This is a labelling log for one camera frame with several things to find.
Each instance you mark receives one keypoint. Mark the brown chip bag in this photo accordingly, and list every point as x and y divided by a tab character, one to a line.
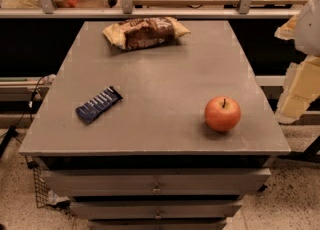
141	33

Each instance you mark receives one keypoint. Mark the grey drawer cabinet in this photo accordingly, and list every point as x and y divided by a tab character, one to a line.
159	123

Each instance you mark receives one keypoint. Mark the metal shelf rail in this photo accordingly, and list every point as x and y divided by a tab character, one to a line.
180	13

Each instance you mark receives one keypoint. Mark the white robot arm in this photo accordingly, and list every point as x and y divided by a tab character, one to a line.
307	33

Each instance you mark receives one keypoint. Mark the blue snack bar wrapper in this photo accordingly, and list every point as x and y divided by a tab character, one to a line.
95	107

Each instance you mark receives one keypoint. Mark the top grey drawer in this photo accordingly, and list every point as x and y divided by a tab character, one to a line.
154	182

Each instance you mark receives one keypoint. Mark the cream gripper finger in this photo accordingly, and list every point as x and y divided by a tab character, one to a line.
301	87
287	30

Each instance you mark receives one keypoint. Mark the middle grey drawer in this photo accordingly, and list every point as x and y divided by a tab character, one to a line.
156	209

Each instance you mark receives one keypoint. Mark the red apple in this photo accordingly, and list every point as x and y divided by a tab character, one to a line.
222	113

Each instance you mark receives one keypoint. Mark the bottom grey drawer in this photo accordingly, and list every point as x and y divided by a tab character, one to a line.
171	224

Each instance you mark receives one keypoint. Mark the grey drawer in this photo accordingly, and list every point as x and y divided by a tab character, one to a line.
156	209
171	224
154	182

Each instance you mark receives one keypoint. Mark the wire mesh basket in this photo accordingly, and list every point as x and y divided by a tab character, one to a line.
44	196

